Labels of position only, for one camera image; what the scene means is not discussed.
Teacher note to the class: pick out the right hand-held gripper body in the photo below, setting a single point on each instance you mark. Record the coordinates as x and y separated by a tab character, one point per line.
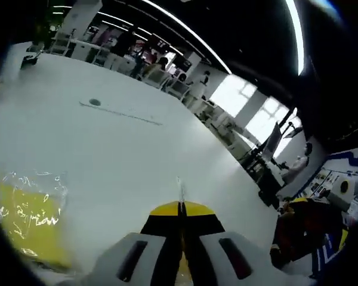
343	190

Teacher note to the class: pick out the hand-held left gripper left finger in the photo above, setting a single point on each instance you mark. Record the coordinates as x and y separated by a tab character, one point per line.
155	238

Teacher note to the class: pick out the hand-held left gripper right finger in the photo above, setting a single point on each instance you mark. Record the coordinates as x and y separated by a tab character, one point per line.
209	238

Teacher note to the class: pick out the yellow round silicone block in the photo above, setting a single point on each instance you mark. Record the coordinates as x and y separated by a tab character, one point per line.
187	268

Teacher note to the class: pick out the yellow rectangular silicone block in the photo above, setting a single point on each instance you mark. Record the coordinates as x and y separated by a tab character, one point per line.
32	214

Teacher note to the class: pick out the desktop computer monitor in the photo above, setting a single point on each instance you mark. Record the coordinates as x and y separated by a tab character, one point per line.
271	143

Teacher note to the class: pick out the white office chair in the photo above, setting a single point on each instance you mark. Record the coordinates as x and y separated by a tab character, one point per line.
159	79

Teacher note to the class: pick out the bright ceiling light strip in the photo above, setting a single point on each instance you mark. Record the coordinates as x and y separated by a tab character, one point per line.
296	35

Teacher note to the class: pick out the long curved ceiling light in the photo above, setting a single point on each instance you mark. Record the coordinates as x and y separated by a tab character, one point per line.
191	38

